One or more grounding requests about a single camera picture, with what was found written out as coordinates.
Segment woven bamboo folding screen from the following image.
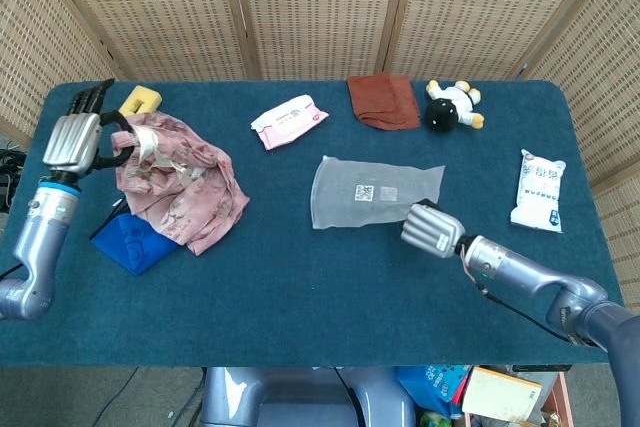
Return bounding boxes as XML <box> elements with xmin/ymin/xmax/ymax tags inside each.
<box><xmin>0</xmin><ymin>0</ymin><xmax>640</xmax><ymax>313</ymax></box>

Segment blue fabric pouch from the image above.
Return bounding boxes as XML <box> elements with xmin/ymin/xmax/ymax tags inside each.
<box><xmin>89</xmin><ymin>196</ymin><xmax>180</xmax><ymax>277</ymax></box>

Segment pink wet wipes pack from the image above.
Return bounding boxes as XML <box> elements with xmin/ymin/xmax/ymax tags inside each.
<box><xmin>250</xmin><ymin>94</ymin><xmax>330</xmax><ymax>151</ymax></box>

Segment cream yellow book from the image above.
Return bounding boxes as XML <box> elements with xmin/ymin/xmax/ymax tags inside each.
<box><xmin>460</xmin><ymin>366</ymin><xmax>544</xmax><ymax>424</ymax></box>

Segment brown folded cloth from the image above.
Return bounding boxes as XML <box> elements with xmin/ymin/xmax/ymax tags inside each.
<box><xmin>346</xmin><ymin>72</ymin><xmax>421</xmax><ymax>131</ymax></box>

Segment pink floral garment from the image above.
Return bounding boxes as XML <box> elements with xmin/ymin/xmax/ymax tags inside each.
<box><xmin>110</xmin><ymin>112</ymin><xmax>251</xmax><ymax>257</ymax></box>

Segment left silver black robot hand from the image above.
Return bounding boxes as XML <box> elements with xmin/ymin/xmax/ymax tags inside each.
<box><xmin>42</xmin><ymin>78</ymin><xmax>139</xmax><ymax>179</ymax></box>

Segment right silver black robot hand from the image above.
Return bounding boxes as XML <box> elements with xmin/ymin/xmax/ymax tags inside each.
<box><xmin>399</xmin><ymin>199</ymin><xmax>467</xmax><ymax>259</ymax></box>

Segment black floor cable bundle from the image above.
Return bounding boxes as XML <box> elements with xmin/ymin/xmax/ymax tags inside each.
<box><xmin>0</xmin><ymin>148</ymin><xmax>27</xmax><ymax>212</ymax></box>

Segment clear plastic bag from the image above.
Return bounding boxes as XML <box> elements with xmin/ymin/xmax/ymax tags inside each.
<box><xmin>309</xmin><ymin>155</ymin><xmax>446</xmax><ymax>231</ymax></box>

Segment pink plastic crate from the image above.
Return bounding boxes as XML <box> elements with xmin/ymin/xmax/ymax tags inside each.
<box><xmin>542</xmin><ymin>371</ymin><xmax>576</xmax><ymax>427</ymax></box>

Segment yellow sponge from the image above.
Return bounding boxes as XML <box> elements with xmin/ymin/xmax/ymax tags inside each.
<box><xmin>118</xmin><ymin>85</ymin><xmax>164</xmax><ymax>116</ymax></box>

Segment blue carpet table cover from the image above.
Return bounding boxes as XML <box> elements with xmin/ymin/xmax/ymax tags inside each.
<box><xmin>0</xmin><ymin>79</ymin><xmax>624</xmax><ymax>368</ymax></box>

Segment black white plush toy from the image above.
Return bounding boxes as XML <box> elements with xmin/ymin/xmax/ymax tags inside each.
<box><xmin>424</xmin><ymin>79</ymin><xmax>486</xmax><ymax>132</ymax></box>

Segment blue-grey robot torso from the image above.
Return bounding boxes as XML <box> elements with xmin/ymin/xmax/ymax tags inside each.
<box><xmin>199</xmin><ymin>365</ymin><xmax>416</xmax><ymax>427</ymax></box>

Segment white pouch with blue print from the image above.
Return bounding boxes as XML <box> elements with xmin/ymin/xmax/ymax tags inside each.
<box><xmin>509</xmin><ymin>148</ymin><xmax>567</xmax><ymax>234</ymax></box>

